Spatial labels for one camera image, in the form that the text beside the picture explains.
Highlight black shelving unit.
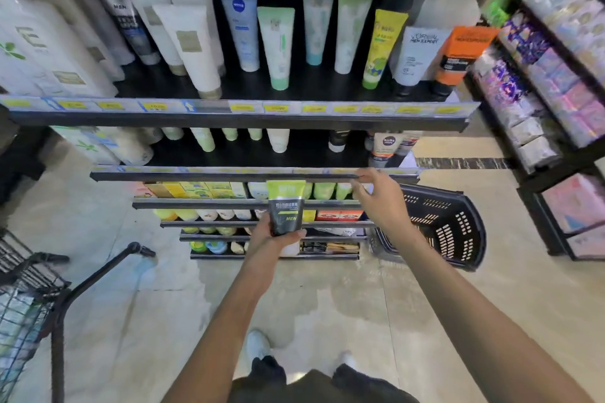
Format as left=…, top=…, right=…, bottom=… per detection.
left=0, top=0, right=482, bottom=262

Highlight green and black tube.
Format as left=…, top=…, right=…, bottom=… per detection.
left=266, top=179, right=307, bottom=237

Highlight yellow green tube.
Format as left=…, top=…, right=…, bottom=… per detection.
left=362, top=9, right=409, bottom=90

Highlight row of pale tubes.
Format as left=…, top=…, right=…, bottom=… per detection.
left=51, top=126, right=291, bottom=167

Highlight black wire shopping cart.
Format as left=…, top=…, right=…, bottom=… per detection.
left=0, top=227, right=157, bottom=403

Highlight teal tube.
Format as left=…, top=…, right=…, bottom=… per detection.
left=301, top=0, right=337, bottom=66

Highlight pale green white tube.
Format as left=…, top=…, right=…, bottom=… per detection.
left=334, top=0, right=374, bottom=75

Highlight stack of purple packets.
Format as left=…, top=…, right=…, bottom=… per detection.
left=472, top=10, right=564, bottom=173

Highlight person's left forearm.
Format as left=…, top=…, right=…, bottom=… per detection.
left=161, top=252, right=290, bottom=403

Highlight beige tube blue circle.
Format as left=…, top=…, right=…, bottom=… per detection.
left=368, top=132, right=406, bottom=168

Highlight white tube gold cap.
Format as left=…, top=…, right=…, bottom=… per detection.
left=167, top=0, right=227, bottom=77

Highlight stack of pastel packets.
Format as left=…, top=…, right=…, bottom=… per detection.
left=514, top=0, right=605, bottom=149

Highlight grey and white tube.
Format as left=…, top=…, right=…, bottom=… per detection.
left=84, top=0, right=162, bottom=66

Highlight black side rack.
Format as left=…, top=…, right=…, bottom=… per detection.
left=465, top=0, right=605, bottom=262

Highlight black and white tube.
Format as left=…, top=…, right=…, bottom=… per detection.
left=328, top=129, right=351, bottom=153

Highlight orange tube black cap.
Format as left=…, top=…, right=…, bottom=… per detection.
left=431, top=25, right=501, bottom=97

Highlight white tube beige label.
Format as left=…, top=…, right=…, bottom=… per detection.
left=152, top=3, right=223, bottom=100

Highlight blue tube white cap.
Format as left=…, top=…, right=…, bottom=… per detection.
left=216, top=0, right=261, bottom=73

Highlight pale blue packets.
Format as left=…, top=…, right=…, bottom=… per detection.
left=0, top=288, right=49, bottom=387

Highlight strip of yellow price labels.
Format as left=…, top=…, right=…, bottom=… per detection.
left=0, top=95, right=481, bottom=116

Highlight person's left hand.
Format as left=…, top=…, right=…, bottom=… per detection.
left=245, top=217, right=308, bottom=274

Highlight rows of small colourful products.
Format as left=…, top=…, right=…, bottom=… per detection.
left=152, top=208, right=366, bottom=257

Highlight person's right forearm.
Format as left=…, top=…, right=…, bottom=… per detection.
left=378, top=220, right=594, bottom=403

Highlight green packet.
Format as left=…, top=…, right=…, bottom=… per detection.
left=481, top=0, right=515, bottom=29

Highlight green and white tube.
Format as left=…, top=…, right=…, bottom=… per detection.
left=256, top=6, right=296, bottom=91

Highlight stack of pink packets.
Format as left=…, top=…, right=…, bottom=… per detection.
left=541, top=173, right=605, bottom=258

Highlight black plastic shopping basket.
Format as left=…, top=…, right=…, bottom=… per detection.
left=372, top=184, right=488, bottom=272

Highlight person's right hand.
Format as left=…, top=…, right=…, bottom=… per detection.
left=351, top=167, right=415, bottom=235

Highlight person's dark trousers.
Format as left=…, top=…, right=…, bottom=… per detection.
left=229, top=355, right=422, bottom=403

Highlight white tube black cap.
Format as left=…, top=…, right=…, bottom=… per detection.
left=393, top=26, right=453, bottom=97

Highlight row of yellow green boxes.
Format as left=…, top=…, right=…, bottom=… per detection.
left=134, top=180, right=375, bottom=201

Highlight group of large white bottles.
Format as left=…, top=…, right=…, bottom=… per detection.
left=0, top=0, right=127, bottom=99

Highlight person's white left shoe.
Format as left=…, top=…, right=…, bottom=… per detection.
left=245, top=329, right=273, bottom=373

